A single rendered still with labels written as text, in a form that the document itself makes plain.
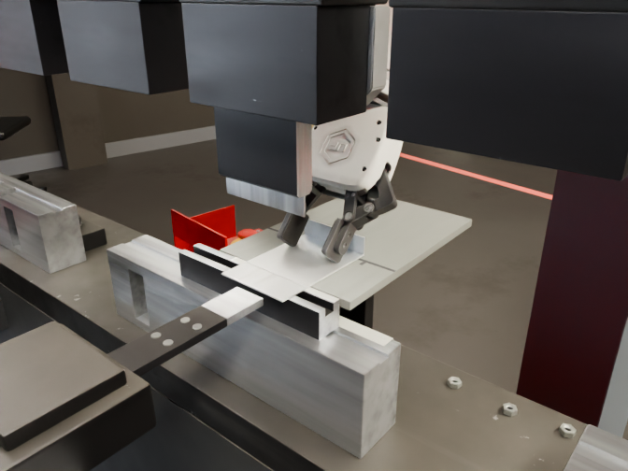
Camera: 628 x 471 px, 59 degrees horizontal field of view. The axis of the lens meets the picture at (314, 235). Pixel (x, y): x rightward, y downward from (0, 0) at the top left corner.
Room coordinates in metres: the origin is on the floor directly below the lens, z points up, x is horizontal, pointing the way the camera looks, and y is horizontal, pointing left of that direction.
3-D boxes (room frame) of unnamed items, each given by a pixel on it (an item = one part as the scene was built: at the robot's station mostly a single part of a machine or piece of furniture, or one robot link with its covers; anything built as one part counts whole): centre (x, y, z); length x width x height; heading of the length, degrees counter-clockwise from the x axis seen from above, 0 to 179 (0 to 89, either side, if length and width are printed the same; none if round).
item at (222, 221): (1.07, 0.18, 0.75); 0.20 x 0.16 x 0.18; 43
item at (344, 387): (0.52, 0.09, 0.92); 0.39 x 0.06 x 0.10; 51
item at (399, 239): (0.60, -0.05, 1.00); 0.26 x 0.18 x 0.01; 141
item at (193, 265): (0.50, 0.06, 0.98); 0.20 x 0.03 x 0.03; 51
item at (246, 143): (0.49, 0.05, 1.13); 0.10 x 0.02 x 0.10; 51
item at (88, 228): (0.92, 0.48, 0.89); 0.30 x 0.05 x 0.03; 51
